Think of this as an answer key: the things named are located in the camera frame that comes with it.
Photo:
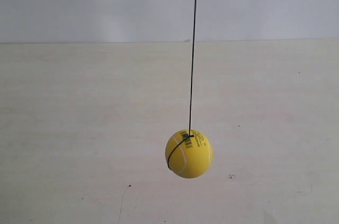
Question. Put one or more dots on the yellow tennis ball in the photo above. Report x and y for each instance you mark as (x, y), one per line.
(189, 154)

